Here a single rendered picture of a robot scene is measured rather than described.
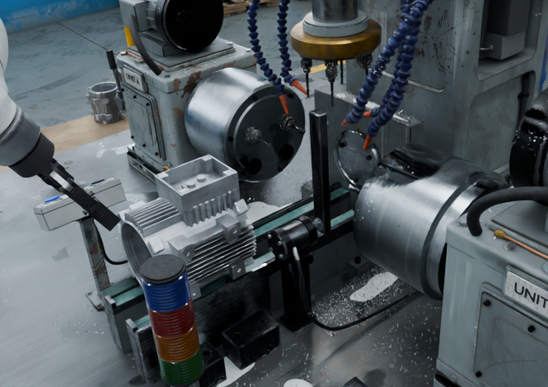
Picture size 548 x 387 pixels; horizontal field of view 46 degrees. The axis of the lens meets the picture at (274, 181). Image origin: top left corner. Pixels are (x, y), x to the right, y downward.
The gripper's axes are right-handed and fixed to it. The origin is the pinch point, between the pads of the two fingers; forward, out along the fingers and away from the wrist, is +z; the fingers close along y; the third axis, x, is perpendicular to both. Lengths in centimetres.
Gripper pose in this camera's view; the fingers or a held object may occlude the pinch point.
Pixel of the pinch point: (102, 213)
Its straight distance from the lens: 122.9
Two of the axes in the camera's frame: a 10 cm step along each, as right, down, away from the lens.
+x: -6.5, 7.4, -1.8
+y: -6.1, -3.6, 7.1
